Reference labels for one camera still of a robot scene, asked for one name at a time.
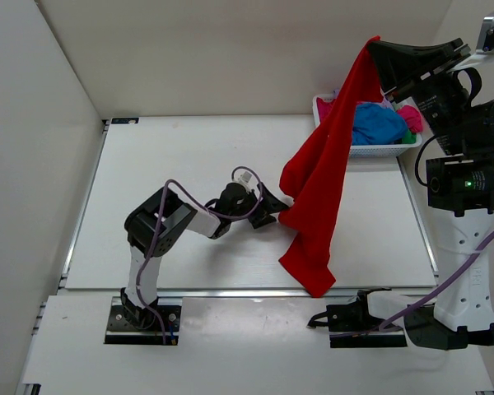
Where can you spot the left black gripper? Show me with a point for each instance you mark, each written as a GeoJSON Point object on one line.
{"type": "Point", "coordinates": [270, 206]}

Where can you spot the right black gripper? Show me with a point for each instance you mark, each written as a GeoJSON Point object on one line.
{"type": "Point", "coordinates": [399, 67]}

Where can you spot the red t shirt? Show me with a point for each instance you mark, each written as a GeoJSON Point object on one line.
{"type": "Point", "coordinates": [314, 179]}

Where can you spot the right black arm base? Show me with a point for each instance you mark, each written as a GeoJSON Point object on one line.
{"type": "Point", "coordinates": [351, 326]}

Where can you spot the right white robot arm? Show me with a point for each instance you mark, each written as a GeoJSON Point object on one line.
{"type": "Point", "coordinates": [460, 191]}

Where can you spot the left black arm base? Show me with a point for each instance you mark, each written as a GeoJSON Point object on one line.
{"type": "Point", "coordinates": [128, 324]}

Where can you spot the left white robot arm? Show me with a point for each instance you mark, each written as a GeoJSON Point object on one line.
{"type": "Point", "coordinates": [154, 227]}

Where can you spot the lavender t shirt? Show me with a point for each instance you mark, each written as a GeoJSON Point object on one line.
{"type": "Point", "coordinates": [337, 92]}

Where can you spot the pink t shirt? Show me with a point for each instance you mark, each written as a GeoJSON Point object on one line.
{"type": "Point", "coordinates": [322, 104]}

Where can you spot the blue t shirt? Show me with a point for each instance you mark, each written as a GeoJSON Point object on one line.
{"type": "Point", "coordinates": [374, 125]}

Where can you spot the green t shirt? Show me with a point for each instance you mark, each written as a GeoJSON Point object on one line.
{"type": "Point", "coordinates": [409, 138]}

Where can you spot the white plastic laundry basket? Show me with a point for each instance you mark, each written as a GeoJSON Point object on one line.
{"type": "Point", "coordinates": [389, 150]}

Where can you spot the small dark label sticker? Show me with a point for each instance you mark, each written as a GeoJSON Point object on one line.
{"type": "Point", "coordinates": [132, 120]}

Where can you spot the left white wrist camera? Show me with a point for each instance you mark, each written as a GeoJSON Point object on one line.
{"type": "Point", "coordinates": [242, 177]}

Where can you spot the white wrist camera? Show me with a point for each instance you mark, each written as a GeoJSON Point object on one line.
{"type": "Point", "coordinates": [242, 177]}
{"type": "Point", "coordinates": [484, 51]}

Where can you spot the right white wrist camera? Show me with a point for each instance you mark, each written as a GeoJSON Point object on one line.
{"type": "Point", "coordinates": [484, 51]}

